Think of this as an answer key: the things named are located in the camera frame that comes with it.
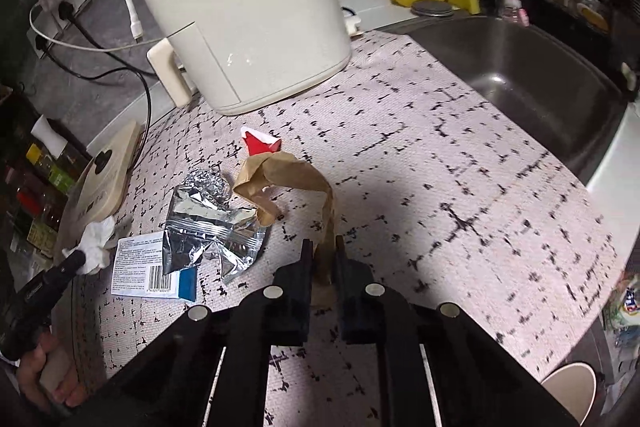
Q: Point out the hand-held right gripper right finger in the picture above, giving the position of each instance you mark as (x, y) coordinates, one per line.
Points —
(352, 292)

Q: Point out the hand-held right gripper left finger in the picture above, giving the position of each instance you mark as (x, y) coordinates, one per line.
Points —
(295, 289)

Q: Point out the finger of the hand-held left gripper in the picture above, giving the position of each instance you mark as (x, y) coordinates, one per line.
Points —
(70, 262)

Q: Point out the white tissue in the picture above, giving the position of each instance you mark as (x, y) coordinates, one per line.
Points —
(97, 242)

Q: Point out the brown paper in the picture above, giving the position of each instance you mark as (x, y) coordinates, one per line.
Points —
(295, 172)

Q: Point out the round white trash bin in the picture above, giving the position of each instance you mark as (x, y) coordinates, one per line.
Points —
(570, 387)

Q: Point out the person's left hand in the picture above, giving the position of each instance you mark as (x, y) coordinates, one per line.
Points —
(35, 372)

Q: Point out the blue and white packet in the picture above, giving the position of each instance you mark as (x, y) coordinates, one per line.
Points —
(135, 267)

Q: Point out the beige induction cooker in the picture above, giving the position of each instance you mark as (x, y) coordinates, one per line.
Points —
(100, 187)

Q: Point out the yellow-capped green-label bottle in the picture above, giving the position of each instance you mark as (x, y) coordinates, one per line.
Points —
(50, 167)

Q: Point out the silver foil bag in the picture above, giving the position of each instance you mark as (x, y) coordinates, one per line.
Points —
(210, 227)

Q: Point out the black-patterned white tablecloth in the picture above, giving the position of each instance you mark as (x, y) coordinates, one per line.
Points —
(425, 207)

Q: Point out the small red wrapper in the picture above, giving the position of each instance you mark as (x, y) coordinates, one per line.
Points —
(257, 142)

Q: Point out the small white plug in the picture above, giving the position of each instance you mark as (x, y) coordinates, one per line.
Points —
(352, 24)

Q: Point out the printed plastic bag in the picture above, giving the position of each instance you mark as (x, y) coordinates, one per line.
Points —
(622, 307)

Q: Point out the steel sink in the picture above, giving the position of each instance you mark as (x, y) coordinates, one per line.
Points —
(525, 82)

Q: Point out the white air fryer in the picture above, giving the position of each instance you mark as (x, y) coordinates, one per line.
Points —
(240, 7)

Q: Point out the round metal sink strainer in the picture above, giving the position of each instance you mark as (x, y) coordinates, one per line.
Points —
(432, 8)

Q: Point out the small pink bottle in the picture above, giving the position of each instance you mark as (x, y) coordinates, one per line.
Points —
(516, 7)

